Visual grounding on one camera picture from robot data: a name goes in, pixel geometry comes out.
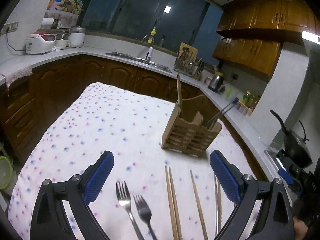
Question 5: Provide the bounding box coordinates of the person's right hand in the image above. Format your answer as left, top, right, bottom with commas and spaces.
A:
293, 217, 308, 240

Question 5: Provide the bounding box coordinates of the black wok with lid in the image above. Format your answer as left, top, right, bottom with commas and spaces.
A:
270, 110, 312, 168

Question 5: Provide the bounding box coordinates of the silver fork left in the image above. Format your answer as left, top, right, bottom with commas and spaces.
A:
116, 181, 144, 240

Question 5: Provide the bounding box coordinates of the silver fork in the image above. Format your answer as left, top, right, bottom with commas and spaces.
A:
133, 195, 158, 240
116, 181, 144, 240

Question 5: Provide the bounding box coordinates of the silver fork right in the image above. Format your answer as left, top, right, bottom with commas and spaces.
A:
133, 195, 158, 240

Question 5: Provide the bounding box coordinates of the spice jar rack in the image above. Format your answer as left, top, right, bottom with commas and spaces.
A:
235, 91, 261, 116

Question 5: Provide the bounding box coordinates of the floral white table cloth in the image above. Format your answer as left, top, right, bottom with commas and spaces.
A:
7, 81, 263, 240

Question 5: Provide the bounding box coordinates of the wooden utensil holder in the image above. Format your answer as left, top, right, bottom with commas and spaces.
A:
161, 94, 222, 158

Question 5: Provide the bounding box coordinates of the electric kettle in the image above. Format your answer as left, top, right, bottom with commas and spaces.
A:
208, 72, 224, 92

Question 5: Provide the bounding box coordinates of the dish drying rack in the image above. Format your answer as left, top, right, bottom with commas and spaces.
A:
174, 55, 204, 80

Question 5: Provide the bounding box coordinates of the wooden upper cabinet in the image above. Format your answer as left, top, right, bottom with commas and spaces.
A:
213, 0, 319, 81

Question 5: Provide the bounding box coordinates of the wooden cutting board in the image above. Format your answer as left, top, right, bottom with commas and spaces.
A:
176, 42, 199, 62

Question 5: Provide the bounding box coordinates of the white red rice cooker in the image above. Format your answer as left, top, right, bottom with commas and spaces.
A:
25, 31, 55, 55

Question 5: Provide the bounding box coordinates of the stainless steel sink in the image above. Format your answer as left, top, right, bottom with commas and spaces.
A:
105, 51, 172, 73

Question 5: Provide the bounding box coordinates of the white pot cooker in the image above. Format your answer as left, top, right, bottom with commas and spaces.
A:
69, 26, 86, 48

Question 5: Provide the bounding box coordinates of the sink faucet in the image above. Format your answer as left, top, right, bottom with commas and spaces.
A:
142, 35, 153, 63

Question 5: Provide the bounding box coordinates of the yellow detergent bottle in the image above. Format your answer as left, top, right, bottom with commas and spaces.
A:
147, 27, 156, 44

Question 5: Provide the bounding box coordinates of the fruit wall poster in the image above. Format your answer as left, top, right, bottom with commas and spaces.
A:
44, 0, 85, 28

